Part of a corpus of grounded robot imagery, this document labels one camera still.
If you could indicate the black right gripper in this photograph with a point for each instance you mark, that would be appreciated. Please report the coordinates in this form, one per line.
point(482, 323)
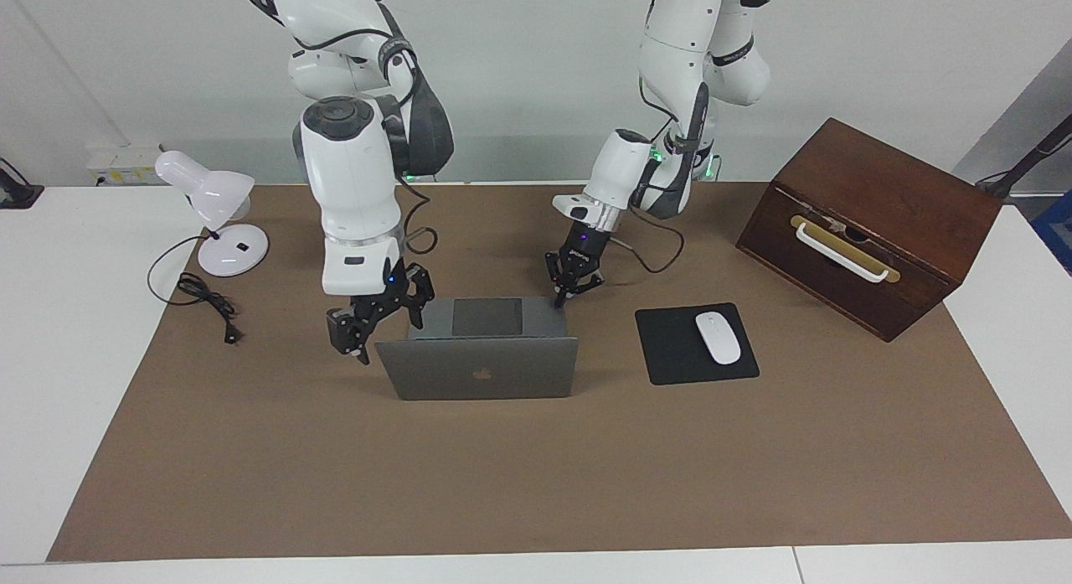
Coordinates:
point(389, 291)

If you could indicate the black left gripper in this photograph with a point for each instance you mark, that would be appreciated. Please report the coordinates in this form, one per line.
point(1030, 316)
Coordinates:
point(580, 245)

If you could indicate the silver grey laptop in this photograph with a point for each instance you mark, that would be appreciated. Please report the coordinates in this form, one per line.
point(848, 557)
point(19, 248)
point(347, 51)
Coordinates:
point(502, 370)

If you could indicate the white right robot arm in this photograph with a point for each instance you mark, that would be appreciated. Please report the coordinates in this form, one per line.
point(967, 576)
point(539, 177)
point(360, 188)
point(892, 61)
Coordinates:
point(347, 173)

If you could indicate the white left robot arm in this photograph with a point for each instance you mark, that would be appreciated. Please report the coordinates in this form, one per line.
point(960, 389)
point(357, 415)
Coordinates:
point(670, 48)

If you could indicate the black mouse pad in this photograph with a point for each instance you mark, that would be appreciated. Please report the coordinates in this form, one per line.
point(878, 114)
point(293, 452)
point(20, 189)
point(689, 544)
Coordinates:
point(670, 349)

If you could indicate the white computer mouse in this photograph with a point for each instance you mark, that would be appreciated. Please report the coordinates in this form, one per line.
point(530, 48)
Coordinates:
point(718, 338)

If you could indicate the brown table mat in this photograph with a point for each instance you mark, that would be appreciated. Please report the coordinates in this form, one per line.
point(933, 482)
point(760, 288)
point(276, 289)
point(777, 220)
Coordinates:
point(502, 483)

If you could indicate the white desk lamp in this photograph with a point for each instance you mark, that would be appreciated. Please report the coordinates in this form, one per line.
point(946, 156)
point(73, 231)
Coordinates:
point(213, 190)

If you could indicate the dark brown wooden box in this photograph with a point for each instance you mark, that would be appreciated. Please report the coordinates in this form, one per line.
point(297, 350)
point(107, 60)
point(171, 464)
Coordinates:
point(921, 224)

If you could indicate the black stand pole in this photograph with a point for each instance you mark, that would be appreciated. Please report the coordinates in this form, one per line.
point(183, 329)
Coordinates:
point(1026, 161)

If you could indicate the blue crate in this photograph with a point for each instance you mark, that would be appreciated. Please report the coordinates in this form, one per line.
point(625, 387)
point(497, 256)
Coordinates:
point(1057, 224)

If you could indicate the white wall power strip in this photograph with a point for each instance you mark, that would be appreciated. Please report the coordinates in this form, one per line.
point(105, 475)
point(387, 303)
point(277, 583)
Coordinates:
point(126, 161)

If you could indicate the black clamp mount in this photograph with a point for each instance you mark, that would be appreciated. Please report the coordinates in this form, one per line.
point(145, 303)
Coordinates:
point(17, 197)

